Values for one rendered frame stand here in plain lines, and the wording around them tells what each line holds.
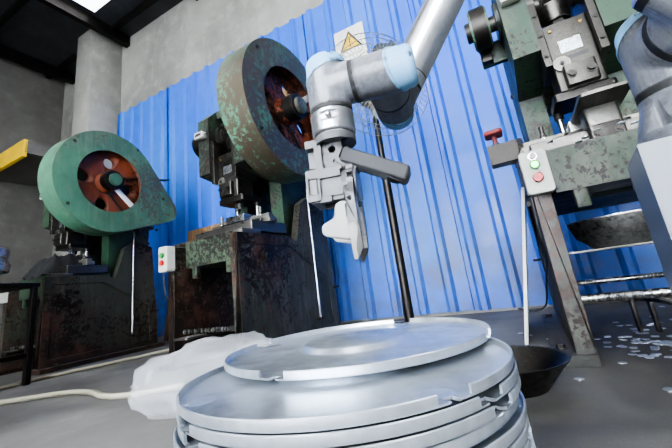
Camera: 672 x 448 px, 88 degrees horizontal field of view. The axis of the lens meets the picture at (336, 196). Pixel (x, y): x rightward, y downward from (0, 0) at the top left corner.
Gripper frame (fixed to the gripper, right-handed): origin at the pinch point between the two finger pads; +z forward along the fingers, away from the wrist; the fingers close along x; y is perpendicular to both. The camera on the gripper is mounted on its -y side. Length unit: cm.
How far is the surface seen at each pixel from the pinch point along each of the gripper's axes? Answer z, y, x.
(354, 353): 11.1, -0.2, 19.6
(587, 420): 35, -34, -26
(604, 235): 0, -70, -76
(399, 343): 11.0, -4.5, 17.0
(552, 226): -5, -50, -62
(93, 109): -266, 373, -297
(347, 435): 12.4, -2.2, 34.8
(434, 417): 12.4, -6.8, 33.1
